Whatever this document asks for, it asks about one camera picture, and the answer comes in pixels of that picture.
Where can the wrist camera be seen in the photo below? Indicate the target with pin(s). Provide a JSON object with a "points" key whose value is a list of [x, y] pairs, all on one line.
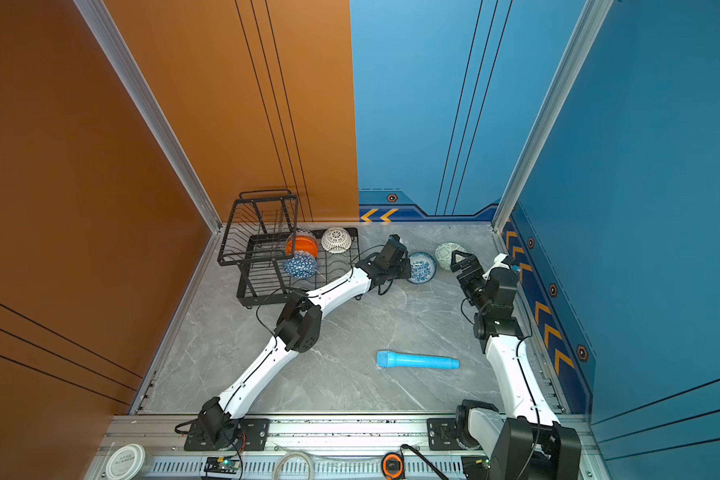
{"points": [[393, 244], [502, 261]]}

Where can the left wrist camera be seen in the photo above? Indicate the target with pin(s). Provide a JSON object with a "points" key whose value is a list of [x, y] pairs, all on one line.
{"points": [[393, 244]]}

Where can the white round lid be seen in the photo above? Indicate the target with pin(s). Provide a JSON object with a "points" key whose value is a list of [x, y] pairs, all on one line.
{"points": [[127, 463]]}

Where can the black metal dish rack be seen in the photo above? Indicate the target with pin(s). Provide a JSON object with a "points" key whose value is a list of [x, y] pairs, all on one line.
{"points": [[259, 224]]}

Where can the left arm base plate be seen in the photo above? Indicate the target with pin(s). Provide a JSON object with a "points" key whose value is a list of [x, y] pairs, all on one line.
{"points": [[242, 435]]}

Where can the white lattice patterned bowl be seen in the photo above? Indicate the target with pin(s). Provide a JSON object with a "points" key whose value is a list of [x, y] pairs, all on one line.
{"points": [[336, 240]]}

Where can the green patterned white bowl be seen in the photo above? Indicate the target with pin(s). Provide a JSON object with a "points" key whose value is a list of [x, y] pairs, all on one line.
{"points": [[444, 253]]}

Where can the light blue plastic cylinder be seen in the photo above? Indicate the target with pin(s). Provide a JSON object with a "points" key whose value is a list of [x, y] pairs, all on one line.
{"points": [[390, 359]]}

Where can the blue geometric patterned bowl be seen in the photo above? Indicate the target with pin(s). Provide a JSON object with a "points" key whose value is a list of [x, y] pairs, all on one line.
{"points": [[302, 265]]}

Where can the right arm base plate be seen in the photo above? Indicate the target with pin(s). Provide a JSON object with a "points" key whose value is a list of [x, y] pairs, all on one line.
{"points": [[442, 434]]}

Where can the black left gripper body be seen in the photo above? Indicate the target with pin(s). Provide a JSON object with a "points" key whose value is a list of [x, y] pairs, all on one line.
{"points": [[401, 271]]}

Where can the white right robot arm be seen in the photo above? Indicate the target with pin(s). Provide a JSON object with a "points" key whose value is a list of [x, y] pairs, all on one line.
{"points": [[527, 440]]}

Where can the blue floral white bowl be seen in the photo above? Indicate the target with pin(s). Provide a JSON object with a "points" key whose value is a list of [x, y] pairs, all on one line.
{"points": [[423, 267]]}

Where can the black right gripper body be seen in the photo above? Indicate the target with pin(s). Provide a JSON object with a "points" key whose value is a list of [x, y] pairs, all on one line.
{"points": [[474, 285]]}

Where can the orange black tape measure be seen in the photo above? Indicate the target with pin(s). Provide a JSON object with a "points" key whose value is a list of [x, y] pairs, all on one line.
{"points": [[393, 466]]}

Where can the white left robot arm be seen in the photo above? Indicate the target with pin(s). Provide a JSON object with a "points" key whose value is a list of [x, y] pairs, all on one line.
{"points": [[297, 330]]}

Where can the green circuit board left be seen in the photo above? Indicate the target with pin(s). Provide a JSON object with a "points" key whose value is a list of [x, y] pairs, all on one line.
{"points": [[222, 467]]}

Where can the orange plastic bowl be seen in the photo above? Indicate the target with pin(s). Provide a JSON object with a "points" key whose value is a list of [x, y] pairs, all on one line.
{"points": [[304, 243]]}

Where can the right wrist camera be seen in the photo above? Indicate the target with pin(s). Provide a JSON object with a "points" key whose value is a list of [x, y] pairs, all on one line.
{"points": [[502, 261]]}

